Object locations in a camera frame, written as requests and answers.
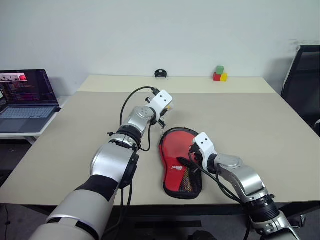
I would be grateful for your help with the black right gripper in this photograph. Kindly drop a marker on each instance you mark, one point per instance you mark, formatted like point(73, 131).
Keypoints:
point(196, 157)

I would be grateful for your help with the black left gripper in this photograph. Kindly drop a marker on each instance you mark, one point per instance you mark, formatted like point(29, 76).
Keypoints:
point(161, 122)

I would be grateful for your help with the red black mesh pouch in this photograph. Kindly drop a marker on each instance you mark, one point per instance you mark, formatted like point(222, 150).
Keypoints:
point(175, 176)

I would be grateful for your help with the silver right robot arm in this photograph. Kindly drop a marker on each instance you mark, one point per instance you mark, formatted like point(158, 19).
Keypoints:
point(250, 180)

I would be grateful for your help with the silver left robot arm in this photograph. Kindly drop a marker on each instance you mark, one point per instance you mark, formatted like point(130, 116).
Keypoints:
point(112, 160)

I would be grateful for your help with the small black plastic object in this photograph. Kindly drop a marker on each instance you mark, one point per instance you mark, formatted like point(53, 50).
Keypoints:
point(161, 74)

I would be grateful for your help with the red cube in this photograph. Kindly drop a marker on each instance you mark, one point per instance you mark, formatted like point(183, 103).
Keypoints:
point(216, 76)

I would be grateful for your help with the yellow cube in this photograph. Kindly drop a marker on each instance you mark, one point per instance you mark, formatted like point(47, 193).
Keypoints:
point(224, 77)

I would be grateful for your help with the green cube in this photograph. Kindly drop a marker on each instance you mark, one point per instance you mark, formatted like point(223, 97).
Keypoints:
point(220, 70)

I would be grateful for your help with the white side table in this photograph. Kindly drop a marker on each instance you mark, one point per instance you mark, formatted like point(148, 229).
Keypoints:
point(37, 133)

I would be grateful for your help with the grey caster wheel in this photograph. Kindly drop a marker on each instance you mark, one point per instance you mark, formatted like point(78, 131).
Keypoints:
point(302, 220)

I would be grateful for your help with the open dark laptop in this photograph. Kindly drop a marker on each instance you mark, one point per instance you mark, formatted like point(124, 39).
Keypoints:
point(27, 87)

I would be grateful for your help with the black office chair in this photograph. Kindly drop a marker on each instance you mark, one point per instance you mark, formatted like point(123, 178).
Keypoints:
point(303, 82)

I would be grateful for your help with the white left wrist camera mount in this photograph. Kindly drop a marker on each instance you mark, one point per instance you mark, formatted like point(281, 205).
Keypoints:
point(161, 100)

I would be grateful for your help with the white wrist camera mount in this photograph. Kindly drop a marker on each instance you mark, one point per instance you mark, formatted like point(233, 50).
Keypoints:
point(205, 147)
point(161, 100)

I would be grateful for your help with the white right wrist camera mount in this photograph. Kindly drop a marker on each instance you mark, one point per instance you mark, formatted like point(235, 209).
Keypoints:
point(205, 147)

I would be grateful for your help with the black table frame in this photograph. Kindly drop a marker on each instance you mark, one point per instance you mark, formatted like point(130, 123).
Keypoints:
point(175, 210)

